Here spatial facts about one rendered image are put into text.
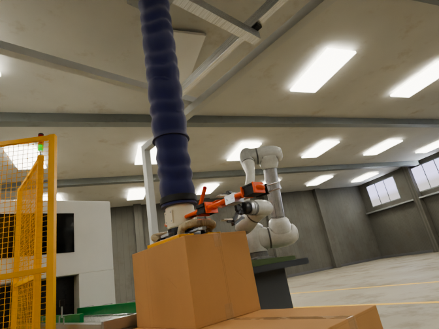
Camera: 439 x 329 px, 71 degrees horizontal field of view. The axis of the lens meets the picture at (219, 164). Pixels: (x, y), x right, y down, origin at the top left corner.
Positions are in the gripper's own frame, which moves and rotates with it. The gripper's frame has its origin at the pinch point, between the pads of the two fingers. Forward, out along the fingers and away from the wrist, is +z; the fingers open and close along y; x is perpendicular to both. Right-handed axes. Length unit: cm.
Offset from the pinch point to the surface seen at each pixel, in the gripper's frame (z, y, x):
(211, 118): -299, -283, 306
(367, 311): -2, 55, -64
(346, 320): 13, 55, -63
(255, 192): 12.4, 3.0, -37.0
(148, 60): 20, -110, 25
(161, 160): 19.0, -35.9, 25.4
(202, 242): 19.1, 18.2, -3.3
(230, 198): 11.8, 0.7, -20.1
